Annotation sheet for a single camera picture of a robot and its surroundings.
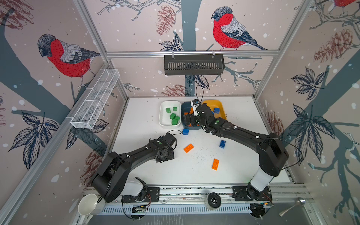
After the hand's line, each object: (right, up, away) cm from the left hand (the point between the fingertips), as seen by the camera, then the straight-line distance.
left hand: (168, 157), depth 86 cm
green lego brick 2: (+1, +25, +20) cm, 32 cm away
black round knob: (+24, -11, -24) cm, 35 cm away
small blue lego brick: (+37, +29, +25) cm, 53 cm away
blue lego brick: (+11, +14, +13) cm, 22 cm away
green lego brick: (+2, +20, +18) cm, 27 cm away
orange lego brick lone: (+29, -3, -3) cm, 29 cm away
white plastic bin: (-1, +27, +22) cm, 34 cm away
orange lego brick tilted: (+13, +4, +4) cm, 14 cm away
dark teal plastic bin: (+11, +31, +17) cm, 37 cm away
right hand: (+13, +26, +1) cm, 30 cm away
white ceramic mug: (-36, -15, -21) cm, 44 cm away
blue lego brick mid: (+35, +7, +6) cm, 37 cm away
